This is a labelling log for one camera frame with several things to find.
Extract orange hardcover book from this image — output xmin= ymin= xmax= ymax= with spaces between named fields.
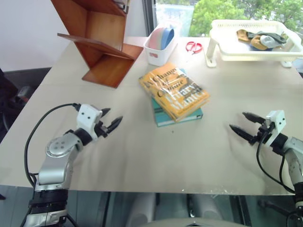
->
xmin=138 ymin=62 xmax=211 ymax=122

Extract dark window frame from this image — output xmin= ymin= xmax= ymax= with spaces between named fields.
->
xmin=143 ymin=0 xmax=157 ymax=37

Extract wooden shelf stand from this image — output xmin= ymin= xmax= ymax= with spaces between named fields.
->
xmin=50 ymin=0 xmax=144 ymax=89

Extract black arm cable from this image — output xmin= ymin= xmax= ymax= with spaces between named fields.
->
xmin=24 ymin=103 xmax=80 ymax=187
xmin=256 ymin=133 xmax=296 ymax=193

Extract white plastic bin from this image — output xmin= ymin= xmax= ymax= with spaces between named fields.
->
xmin=143 ymin=25 xmax=179 ymax=67

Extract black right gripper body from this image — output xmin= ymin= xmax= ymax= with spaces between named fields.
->
xmin=253 ymin=125 xmax=273 ymax=144

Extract pink plate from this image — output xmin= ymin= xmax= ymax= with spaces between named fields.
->
xmin=147 ymin=26 xmax=167 ymax=50

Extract dark grey sock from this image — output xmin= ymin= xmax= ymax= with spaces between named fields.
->
xmin=247 ymin=30 xmax=288 ymax=44

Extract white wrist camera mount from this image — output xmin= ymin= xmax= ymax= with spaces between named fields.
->
xmin=264 ymin=110 xmax=286 ymax=148
xmin=76 ymin=104 xmax=104 ymax=143

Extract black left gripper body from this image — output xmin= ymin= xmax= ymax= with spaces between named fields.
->
xmin=93 ymin=120 xmax=110 ymax=139

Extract light grey sock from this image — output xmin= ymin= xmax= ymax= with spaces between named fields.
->
xmin=259 ymin=35 xmax=287 ymax=49

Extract brown sock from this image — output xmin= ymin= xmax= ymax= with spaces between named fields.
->
xmin=236 ymin=29 xmax=250 ymax=43

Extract teal book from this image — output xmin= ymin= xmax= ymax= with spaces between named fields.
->
xmin=151 ymin=68 xmax=204 ymax=128

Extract red scissors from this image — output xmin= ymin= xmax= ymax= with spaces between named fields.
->
xmin=185 ymin=41 xmax=204 ymax=55

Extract dark table leg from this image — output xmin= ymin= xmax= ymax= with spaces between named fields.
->
xmin=99 ymin=191 xmax=112 ymax=227
xmin=229 ymin=194 xmax=252 ymax=227

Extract mustard yellow sock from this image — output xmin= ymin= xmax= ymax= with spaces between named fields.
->
xmin=250 ymin=35 xmax=268 ymax=51

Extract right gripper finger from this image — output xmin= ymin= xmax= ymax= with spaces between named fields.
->
xmin=241 ymin=112 xmax=266 ymax=124
xmin=229 ymin=124 xmax=257 ymax=145

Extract white plastic rack basket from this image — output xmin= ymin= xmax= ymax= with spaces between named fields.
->
xmin=205 ymin=19 xmax=303 ymax=69

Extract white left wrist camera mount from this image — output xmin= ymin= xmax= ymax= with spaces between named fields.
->
xmin=76 ymin=104 xmax=104 ymax=143

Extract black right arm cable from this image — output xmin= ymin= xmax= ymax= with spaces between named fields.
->
xmin=256 ymin=133 xmax=296 ymax=193

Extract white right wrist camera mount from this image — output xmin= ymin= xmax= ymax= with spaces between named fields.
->
xmin=264 ymin=110 xmax=286 ymax=148

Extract blue plate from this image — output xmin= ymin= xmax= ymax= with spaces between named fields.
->
xmin=163 ymin=25 xmax=175 ymax=49

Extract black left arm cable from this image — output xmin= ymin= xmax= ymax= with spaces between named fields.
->
xmin=24 ymin=103 xmax=80 ymax=187

